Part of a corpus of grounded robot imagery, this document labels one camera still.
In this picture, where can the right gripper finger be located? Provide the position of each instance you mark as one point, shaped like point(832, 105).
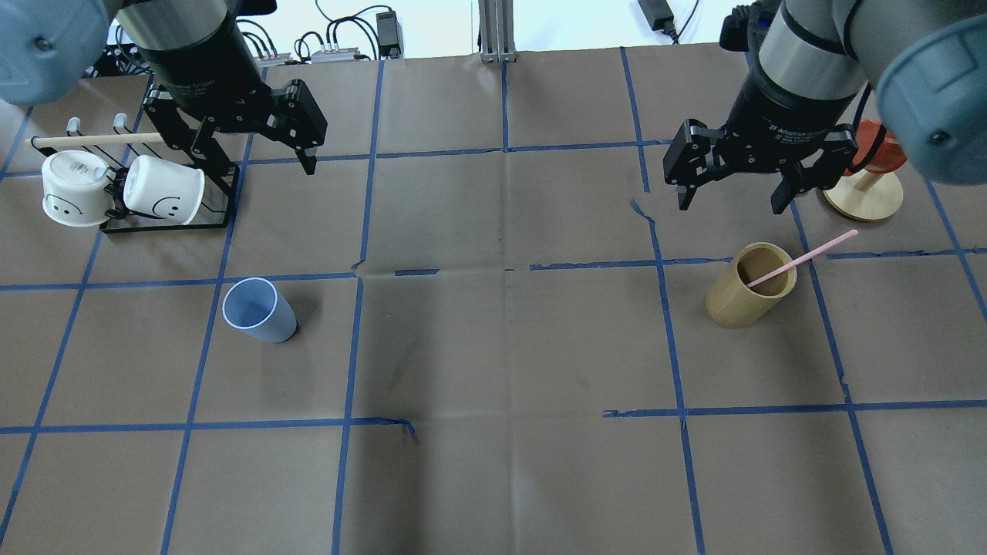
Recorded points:
point(790, 187)
point(685, 195)

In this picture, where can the black wire mug rack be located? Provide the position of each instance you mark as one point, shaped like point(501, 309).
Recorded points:
point(216, 207)

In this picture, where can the white smiley mug left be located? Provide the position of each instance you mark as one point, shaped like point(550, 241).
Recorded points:
point(73, 184)

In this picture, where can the grey usb hub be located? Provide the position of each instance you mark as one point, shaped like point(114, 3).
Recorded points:
point(336, 55)
point(272, 60)

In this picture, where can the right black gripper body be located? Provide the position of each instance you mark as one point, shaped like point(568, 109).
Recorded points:
point(779, 108)

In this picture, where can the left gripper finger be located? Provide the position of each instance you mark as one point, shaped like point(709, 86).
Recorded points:
point(209, 156)
point(308, 160)

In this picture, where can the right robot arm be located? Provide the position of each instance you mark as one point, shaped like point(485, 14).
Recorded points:
point(924, 60)

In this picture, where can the wooden rack handle rod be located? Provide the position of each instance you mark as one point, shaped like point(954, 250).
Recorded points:
point(58, 142)

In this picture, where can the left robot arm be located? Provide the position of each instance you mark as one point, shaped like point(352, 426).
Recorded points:
point(207, 81)

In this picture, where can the red plastic cup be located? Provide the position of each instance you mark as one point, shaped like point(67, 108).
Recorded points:
point(890, 155)

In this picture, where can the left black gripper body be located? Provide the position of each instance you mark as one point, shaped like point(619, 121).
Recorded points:
point(202, 71)

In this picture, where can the black power brick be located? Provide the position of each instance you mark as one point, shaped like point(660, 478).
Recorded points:
point(659, 16)

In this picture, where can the pink chopstick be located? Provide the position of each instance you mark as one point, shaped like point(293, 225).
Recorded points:
point(822, 249)

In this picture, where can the wooden cup stand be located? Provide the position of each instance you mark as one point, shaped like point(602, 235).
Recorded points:
point(867, 196)

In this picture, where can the white smiley mug right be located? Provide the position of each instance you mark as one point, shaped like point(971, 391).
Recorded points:
point(163, 189)

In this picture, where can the white smiley mug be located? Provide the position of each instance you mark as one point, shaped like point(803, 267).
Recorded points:
point(73, 184)
point(163, 189)

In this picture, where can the black power adapter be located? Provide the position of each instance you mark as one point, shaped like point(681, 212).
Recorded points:
point(390, 35)

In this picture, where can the blue plastic cup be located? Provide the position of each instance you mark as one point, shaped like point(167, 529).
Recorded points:
point(256, 307)

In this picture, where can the aluminium frame post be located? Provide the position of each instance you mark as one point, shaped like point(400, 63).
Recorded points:
point(496, 31)

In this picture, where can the bamboo cylinder holder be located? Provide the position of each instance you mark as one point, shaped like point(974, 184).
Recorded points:
point(734, 301)

